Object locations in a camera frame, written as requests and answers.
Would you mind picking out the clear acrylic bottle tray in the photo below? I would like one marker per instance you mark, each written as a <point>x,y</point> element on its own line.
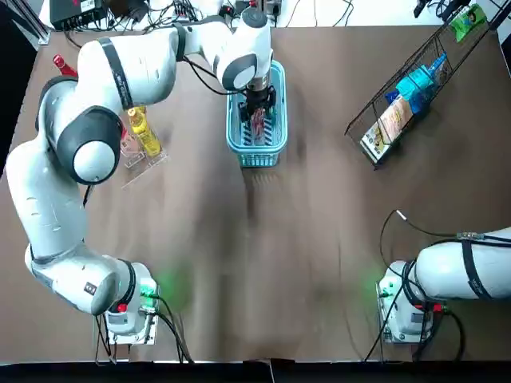
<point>147,163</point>

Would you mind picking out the aluminium frame post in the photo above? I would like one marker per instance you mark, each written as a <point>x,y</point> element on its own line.
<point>501,36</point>
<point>38,24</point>

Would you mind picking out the green snack bag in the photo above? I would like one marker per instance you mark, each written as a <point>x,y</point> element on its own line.
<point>467,20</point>

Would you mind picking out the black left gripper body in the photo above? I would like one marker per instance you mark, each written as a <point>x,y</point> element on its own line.
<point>259,97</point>

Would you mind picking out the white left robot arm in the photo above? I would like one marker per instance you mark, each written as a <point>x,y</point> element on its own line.
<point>48,199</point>

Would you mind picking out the black power brick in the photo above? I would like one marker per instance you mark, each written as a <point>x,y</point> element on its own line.
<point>127,9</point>

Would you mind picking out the light blue plastic basket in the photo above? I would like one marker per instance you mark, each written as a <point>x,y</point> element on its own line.
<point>279,135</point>

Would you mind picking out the black box red logo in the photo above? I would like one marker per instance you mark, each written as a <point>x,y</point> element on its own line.
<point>76,14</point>

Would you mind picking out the orange tea bottle red label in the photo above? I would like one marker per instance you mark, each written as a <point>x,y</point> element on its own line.
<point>128,141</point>

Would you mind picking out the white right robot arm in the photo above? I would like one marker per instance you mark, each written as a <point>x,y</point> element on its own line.
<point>447,271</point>

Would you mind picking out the teal chips bag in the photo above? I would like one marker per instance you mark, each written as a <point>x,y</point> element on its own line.
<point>415,84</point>

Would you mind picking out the hub with red plugs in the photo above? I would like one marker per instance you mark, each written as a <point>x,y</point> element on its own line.
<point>184,13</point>

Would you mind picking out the beige snack box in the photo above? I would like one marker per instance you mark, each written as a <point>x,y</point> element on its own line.
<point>394,117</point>

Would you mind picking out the dark blue nut bag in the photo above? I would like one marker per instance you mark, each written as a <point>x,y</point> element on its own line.
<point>392,96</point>

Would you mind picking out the white yellow snack packet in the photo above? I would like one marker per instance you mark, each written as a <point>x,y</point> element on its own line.
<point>376,143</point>

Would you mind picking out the light blue snack bag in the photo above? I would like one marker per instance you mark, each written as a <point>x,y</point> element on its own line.
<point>438,68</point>

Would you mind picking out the yellow label tea bottle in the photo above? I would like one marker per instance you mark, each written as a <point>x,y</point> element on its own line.
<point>144,131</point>

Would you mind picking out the red cola bottle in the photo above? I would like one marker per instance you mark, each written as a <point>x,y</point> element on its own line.
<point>64,67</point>
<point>258,121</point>

